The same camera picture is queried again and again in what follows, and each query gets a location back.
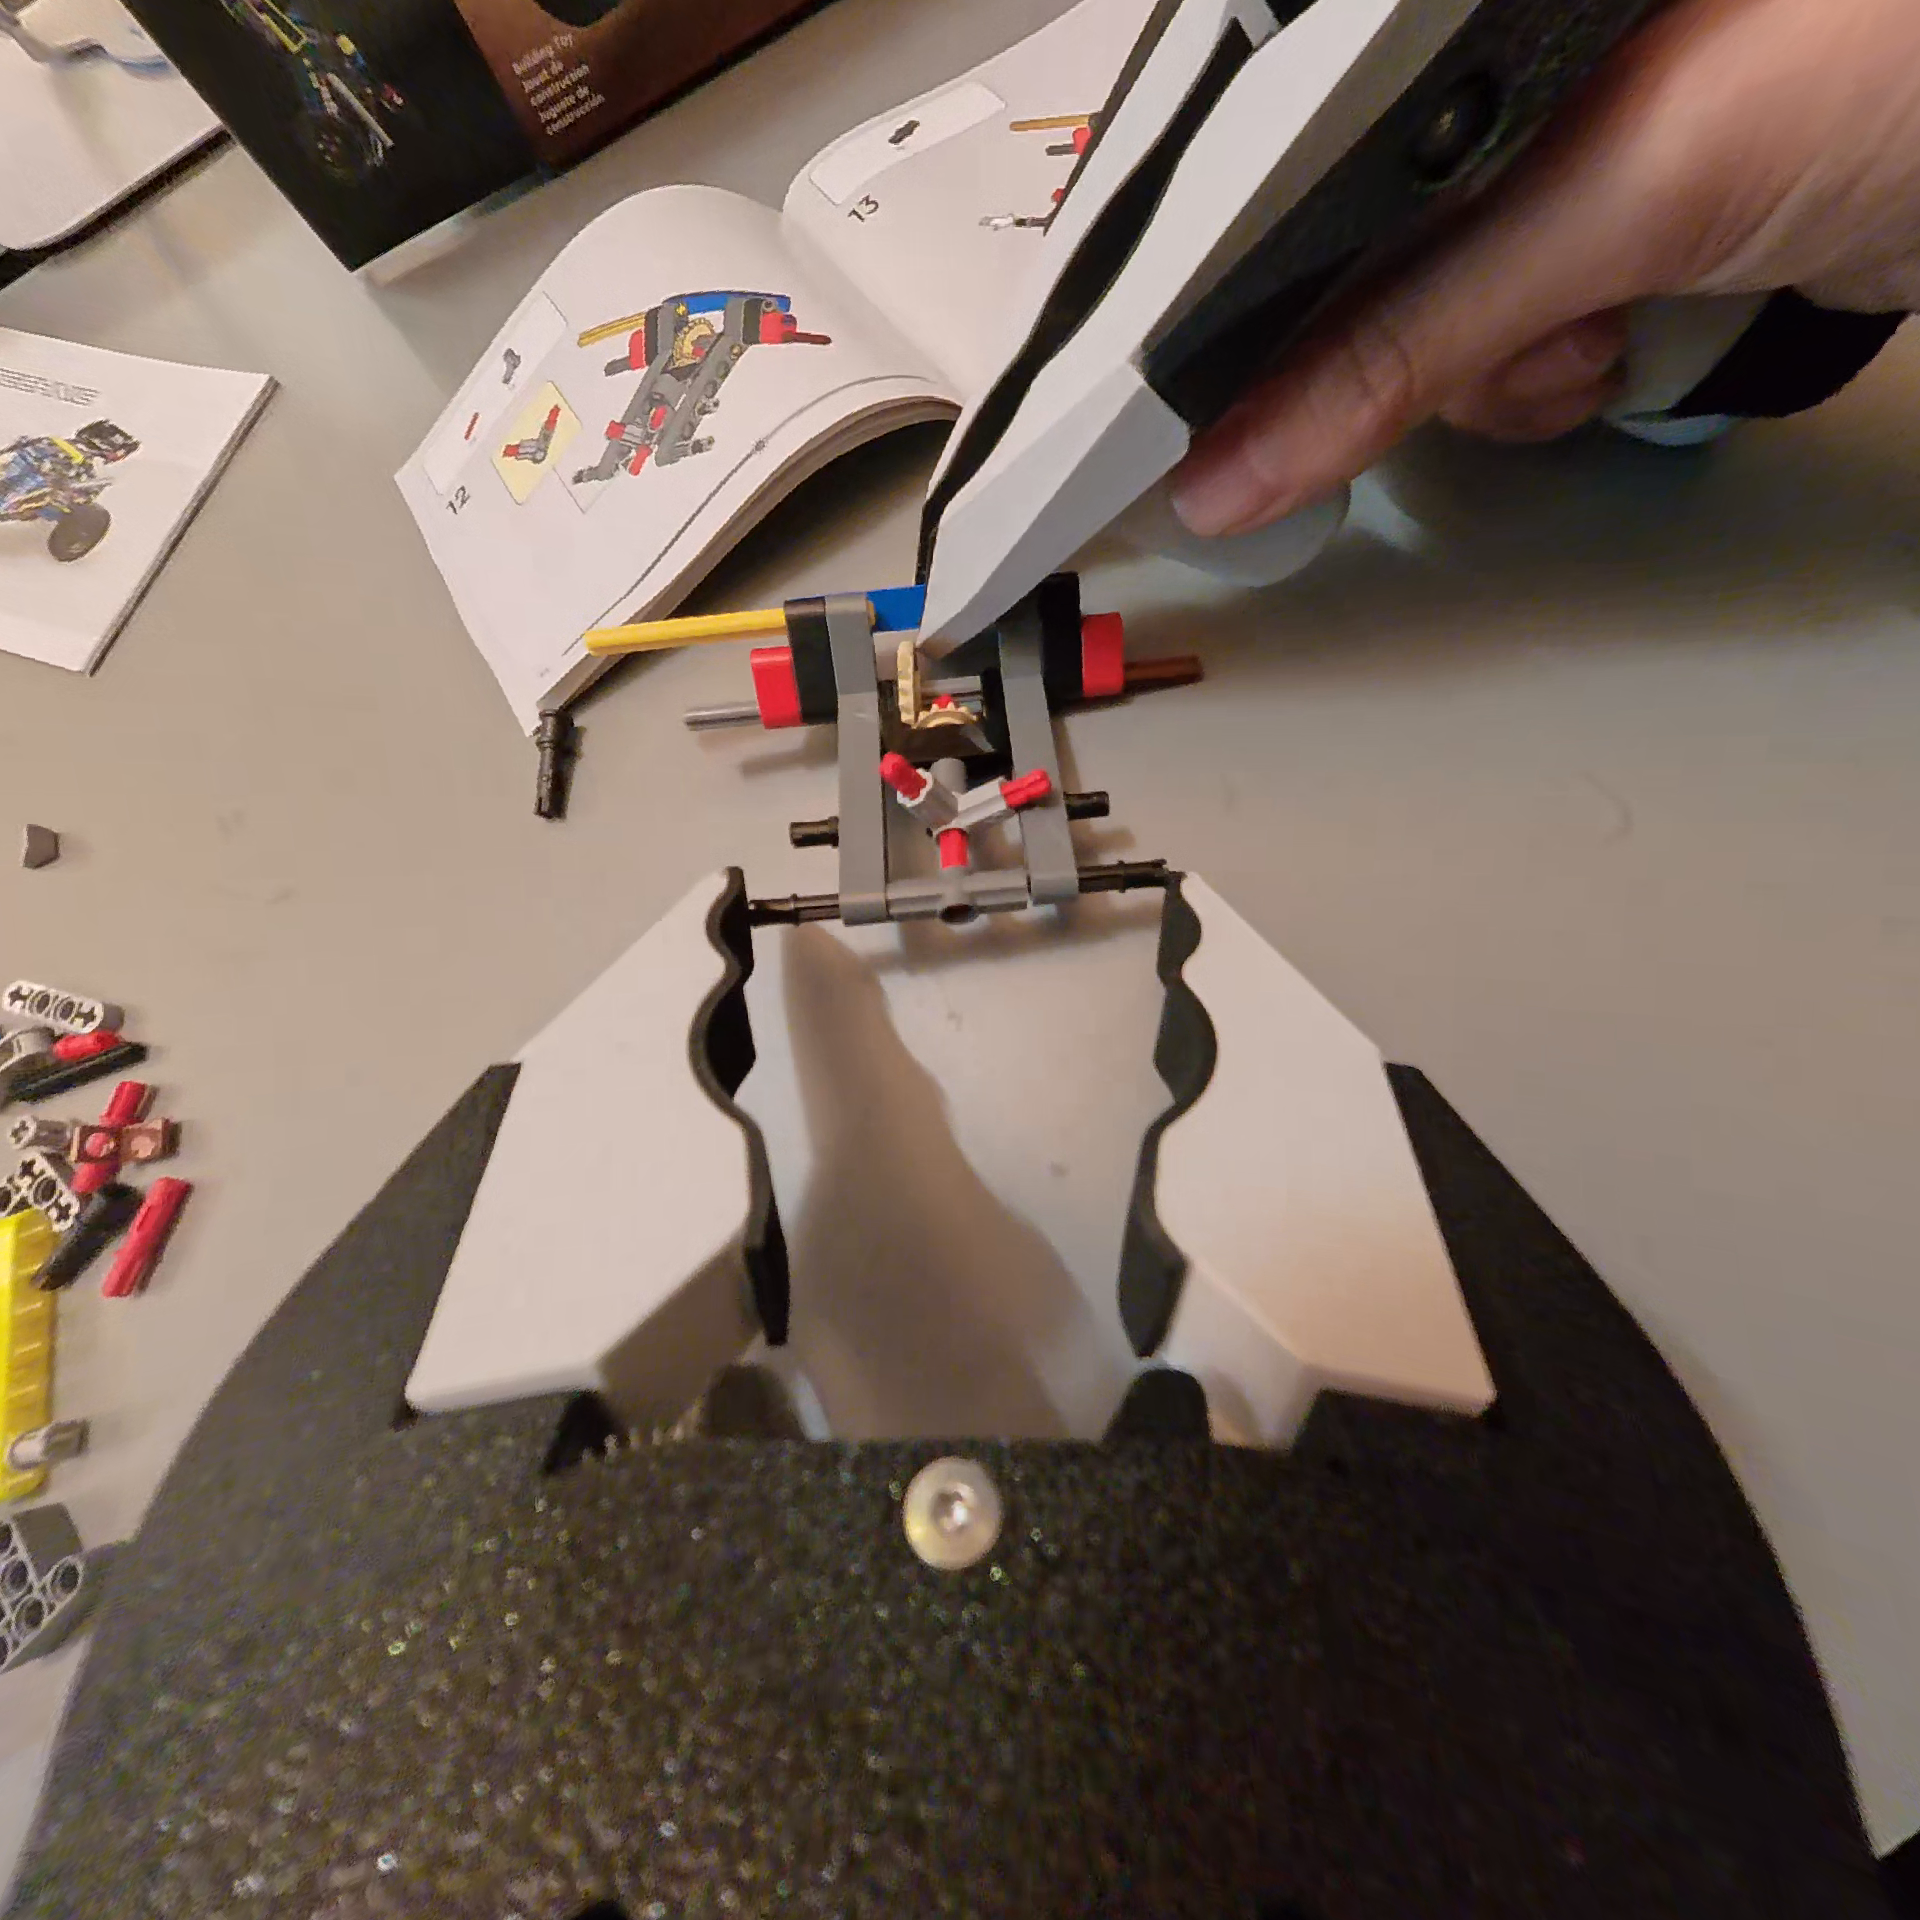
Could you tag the closed lego leaflet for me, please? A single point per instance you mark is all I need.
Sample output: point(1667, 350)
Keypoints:
point(181, 450)

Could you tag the open lego instruction booklet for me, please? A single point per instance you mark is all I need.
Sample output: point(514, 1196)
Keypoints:
point(658, 248)

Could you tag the person's right hand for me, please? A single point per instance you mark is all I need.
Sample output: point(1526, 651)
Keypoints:
point(1724, 165)

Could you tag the small dark grey lego piece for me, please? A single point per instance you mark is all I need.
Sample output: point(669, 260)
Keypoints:
point(43, 847)

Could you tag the yellow lego beam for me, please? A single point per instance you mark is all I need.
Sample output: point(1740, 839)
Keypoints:
point(21, 1351)

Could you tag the pile of loose lego pieces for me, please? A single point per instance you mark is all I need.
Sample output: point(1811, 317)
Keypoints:
point(104, 1142)

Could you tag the grey red lego assembly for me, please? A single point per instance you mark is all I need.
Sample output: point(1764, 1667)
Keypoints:
point(863, 781)

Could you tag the black lego pin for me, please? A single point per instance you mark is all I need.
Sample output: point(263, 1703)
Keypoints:
point(555, 766)

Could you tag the black lego box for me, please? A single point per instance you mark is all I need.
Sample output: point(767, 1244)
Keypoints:
point(375, 121)

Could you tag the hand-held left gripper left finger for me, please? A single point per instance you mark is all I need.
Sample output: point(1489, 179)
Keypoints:
point(600, 1186)

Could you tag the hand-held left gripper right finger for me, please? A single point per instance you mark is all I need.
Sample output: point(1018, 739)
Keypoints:
point(1321, 1203)

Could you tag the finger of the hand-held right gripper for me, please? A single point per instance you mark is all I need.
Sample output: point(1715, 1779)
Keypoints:
point(1154, 76)
point(1109, 436)

